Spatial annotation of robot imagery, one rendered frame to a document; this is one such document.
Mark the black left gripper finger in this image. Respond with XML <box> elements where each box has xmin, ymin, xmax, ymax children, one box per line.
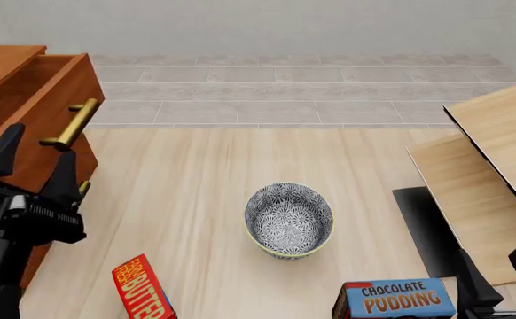
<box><xmin>39</xmin><ymin>150</ymin><xmax>82</xmax><ymax>207</ymax></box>
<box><xmin>0</xmin><ymin>122</ymin><xmax>26</xmax><ymax>180</ymax></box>

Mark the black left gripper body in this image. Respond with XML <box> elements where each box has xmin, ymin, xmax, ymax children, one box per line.
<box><xmin>0</xmin><ymin>180</ymin><xmax>88</xmax><ymax>245</ymax></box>

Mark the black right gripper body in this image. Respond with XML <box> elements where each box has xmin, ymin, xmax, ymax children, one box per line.
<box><xmin>459</xmin><ymin>308</ymin><xmax>516</xmax><ymax>319</ymax></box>

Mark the wooden cabinet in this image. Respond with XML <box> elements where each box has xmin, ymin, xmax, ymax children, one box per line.
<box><xmin>0</xmin><ymin>45</ymin><xmax>106</xmax><ymax>290</ymax></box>

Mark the blue chocolate pudding box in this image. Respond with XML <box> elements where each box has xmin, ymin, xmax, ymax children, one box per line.
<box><xmin>331</xmin><ymin>277</ymin><xmax>457</xmax><ymax>319</ymax></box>

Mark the pale wooden shelf unit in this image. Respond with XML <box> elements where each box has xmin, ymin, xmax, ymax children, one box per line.
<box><xmin>392</xmin><ymin>78</ymin><xmax>516</xmax><ymax>287</ymax></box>

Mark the red butter box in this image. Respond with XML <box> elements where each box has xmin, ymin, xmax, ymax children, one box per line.
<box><xmin>111</xmin><ymin>253</ymin><xmax>178</xmax><ymax>319</ymax></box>

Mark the blue white patterned bowl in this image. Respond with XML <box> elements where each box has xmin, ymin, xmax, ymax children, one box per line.
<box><xmin>244</xmin><ymin>181</ymin><xmax>335</xmax><ymax>261</ymax></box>

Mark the long brass drawer handle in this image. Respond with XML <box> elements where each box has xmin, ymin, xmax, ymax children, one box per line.
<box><xmin>39</xmin><ymin>97</ymin><xmax>100</xmax><ymax>152</ymax></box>

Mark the wooden cabinet drawer, long handle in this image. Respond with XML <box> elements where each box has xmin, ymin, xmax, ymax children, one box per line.
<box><xmin>0</xmin><ymin>52</ymin><xmax>106</xmax><ymax>198</ymax></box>

